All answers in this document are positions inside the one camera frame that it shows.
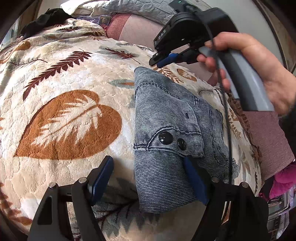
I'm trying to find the grey denim pants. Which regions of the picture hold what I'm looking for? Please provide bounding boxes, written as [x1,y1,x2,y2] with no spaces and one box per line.
[134,67,239,213]

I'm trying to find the right hand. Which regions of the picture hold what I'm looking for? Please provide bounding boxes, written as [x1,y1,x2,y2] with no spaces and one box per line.
[205,32,295,116]

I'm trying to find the grey quilted comforter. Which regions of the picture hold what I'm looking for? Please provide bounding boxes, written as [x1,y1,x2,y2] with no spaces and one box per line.
[101,0,209,26]

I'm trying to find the blue small box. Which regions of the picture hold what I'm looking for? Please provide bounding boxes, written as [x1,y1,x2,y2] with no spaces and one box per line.
[98,15,111,26]

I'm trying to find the cream pillow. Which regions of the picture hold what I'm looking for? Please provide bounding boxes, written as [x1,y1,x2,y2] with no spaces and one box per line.
[60,0,110,16]

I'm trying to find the cream leaf-pattern blanket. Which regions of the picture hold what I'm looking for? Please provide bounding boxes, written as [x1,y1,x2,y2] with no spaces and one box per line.
[0,18,263,241]

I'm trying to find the black garment on blanket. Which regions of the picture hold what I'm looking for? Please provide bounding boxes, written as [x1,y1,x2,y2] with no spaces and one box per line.
[20,8,72,39]

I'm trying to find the black cable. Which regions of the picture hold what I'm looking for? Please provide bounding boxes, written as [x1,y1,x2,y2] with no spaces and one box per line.
[184,4,233,186]

